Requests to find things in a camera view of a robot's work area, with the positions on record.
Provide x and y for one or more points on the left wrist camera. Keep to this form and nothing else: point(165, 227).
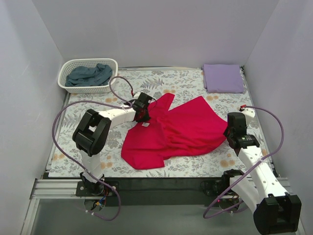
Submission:
point(137, 94)

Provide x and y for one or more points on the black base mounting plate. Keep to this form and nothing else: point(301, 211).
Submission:
point(167, 191)

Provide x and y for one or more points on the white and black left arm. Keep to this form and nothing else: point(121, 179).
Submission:
point(92, 131)

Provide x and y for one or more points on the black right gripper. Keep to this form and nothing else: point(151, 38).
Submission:
point(228, 132)

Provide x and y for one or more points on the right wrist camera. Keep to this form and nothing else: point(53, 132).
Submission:
point(248, 112)

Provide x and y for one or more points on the aluminium frame rail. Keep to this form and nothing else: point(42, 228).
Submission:
point(54, 189)

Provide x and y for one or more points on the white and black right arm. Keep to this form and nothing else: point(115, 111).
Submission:
point(275, 211)

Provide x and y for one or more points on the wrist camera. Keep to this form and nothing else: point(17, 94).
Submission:
point(137, 94)
point(248, 112)

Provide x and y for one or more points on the white perforated plastic basket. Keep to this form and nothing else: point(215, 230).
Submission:
point(70, 65)

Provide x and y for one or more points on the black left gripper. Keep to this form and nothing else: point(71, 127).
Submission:
point(143, 115)

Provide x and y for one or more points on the crumpled grey-blue t shirt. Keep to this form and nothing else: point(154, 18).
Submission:
point(85, 77)

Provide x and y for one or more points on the red t shirt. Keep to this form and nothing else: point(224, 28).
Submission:
point(190, 129)

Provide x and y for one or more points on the folded purple t shirt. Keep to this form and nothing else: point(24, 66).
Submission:
point(220, 78)

